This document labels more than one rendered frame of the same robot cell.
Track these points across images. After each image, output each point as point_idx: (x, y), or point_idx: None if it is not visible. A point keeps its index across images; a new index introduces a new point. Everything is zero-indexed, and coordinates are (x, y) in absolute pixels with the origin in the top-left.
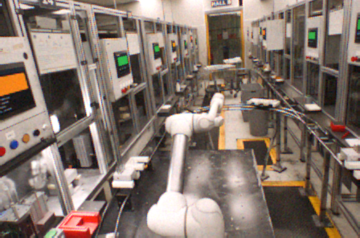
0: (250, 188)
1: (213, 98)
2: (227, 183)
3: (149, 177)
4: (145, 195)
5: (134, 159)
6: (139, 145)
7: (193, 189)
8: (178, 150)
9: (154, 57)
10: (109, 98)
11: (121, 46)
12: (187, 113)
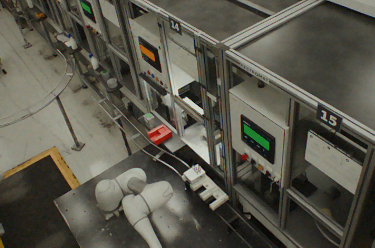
0: None
1: None
2: None
3: (218, 223)
4: (194, 205)
5: (216, 193)
6: (289, 242)
7: (163, 239)
8: (140, 184)
9: None
10: (229, 138)
11: (265, 125)
12: (148, 193)
